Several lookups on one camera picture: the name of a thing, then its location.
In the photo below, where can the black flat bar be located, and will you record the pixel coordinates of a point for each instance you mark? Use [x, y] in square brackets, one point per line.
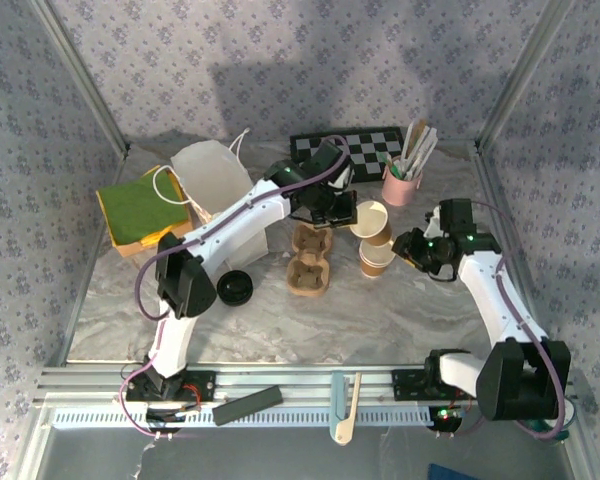
[247, 405]

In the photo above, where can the aluminium frame rail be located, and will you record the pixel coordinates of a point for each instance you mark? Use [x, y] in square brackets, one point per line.
[290, 385]

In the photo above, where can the green stirrer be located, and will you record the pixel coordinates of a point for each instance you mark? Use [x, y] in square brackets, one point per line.
[395, 166]

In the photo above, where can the brown cardboard napkin box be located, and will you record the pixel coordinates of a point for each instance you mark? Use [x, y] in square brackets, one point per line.
[127, 250]

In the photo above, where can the pink holder cup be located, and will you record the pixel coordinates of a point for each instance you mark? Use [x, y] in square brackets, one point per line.
[400, 190]

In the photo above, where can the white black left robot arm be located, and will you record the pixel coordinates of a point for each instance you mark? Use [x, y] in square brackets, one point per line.
[240, 220]

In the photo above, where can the light blue clamp bracket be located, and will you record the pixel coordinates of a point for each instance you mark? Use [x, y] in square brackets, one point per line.
[338, 395]

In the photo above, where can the white wrapped straw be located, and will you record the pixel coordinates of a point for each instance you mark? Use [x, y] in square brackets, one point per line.
[431, 142]
[424, 147]

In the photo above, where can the small circuit board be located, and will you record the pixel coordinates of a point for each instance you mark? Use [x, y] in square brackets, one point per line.
[445, 416]
[166, 417]

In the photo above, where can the blue flat object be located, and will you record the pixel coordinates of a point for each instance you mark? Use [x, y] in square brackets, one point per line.
[450, 474]

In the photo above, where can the wooden stirrer stick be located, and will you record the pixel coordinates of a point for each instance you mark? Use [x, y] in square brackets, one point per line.
[422, 127]
[411, 135]

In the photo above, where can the white printed paper bag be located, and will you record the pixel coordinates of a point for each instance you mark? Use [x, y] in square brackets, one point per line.
[210, 175]

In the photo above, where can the pulp cardboard cup carrier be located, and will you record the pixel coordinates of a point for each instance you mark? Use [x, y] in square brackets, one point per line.
[310, 270]

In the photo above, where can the wooden spoon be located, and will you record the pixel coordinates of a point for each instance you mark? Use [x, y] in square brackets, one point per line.
[352, 400]

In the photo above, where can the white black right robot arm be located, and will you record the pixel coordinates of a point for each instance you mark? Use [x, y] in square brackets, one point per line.
[485, 285]

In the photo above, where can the aluminium frame post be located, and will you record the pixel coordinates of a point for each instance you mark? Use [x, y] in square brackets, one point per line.
[520, 75]
[86, 75]

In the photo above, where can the black grey checkerboard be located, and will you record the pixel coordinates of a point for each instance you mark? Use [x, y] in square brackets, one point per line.
[375, 150]

